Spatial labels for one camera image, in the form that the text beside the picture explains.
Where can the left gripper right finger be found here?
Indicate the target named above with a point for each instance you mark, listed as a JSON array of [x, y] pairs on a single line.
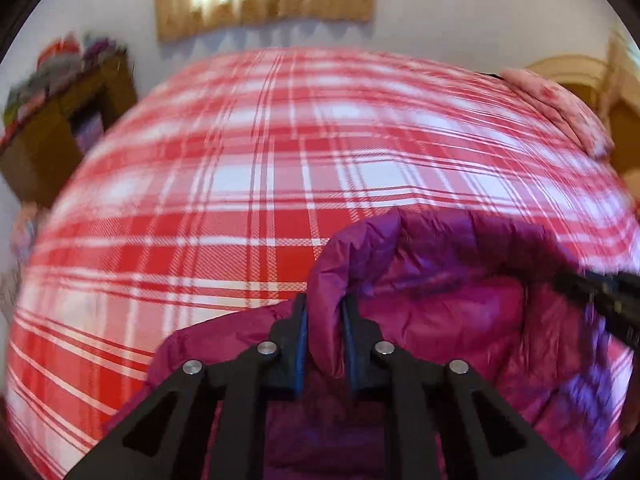
[[440, 421]]

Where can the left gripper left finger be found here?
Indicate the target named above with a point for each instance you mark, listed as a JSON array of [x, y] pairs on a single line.
[[207, 421]]

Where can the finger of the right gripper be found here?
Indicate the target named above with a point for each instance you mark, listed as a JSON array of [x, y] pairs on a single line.
[[614, 296]]

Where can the purple puffer jacket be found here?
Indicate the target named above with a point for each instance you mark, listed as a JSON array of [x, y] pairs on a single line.
[[443, 284]]

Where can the pink clothes heap on floor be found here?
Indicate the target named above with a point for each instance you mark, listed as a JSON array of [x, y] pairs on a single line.
[[28, 223]]

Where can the grey clothes pile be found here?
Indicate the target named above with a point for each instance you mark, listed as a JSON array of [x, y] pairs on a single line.
[[50, 73]]

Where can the purple folded clothes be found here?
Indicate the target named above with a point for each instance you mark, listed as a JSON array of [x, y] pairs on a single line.
[[97, 47]]

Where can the pink floral pillow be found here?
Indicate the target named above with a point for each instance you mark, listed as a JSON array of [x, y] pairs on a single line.
[[571, 115]]

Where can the wooden headboard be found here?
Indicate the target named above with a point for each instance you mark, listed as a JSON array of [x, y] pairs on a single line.
[[612, 91]]

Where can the red plaid bed sheet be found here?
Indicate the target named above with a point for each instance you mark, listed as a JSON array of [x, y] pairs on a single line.
[[218, 190]]

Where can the wooden desk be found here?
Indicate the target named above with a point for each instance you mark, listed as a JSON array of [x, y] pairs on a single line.
[[41, 154]]

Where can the red box on desk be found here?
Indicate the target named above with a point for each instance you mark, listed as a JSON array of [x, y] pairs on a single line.
[[63, 45]]

